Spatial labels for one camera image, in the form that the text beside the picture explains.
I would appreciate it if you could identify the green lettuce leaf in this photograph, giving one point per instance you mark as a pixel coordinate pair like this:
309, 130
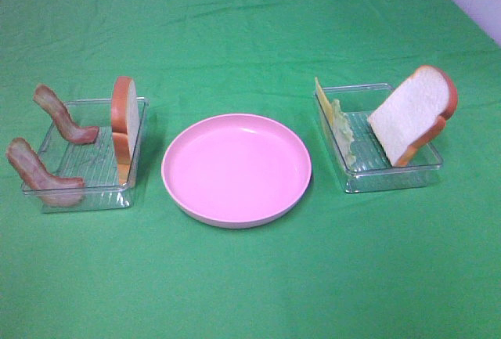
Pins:
343, 133

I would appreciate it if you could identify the bread slice from tray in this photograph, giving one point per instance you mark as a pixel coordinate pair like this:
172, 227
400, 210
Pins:
125, 122

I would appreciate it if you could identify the bacon strip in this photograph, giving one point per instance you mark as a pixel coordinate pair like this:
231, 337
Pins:
33, 172
56, 109

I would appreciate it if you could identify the pink round plate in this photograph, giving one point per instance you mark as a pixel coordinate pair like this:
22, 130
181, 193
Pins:
236, 170

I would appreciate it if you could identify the yellow cheese slice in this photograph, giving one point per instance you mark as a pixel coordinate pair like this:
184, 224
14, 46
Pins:
324, 102

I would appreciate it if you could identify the right clear plastic tray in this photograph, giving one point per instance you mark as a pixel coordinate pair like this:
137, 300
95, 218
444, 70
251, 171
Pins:
372, 171

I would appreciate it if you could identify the clear plastic tray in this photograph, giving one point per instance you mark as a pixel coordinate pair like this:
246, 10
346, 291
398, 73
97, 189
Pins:
95, 163
372, 171

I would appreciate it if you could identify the green tablecloth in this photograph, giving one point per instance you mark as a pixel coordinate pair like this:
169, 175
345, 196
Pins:
415, 263

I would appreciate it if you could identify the left clear plastic tray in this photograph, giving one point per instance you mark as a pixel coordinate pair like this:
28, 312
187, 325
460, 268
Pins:
95, 163

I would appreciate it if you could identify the bread slice in right tray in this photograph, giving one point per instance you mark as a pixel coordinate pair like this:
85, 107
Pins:
414, 113

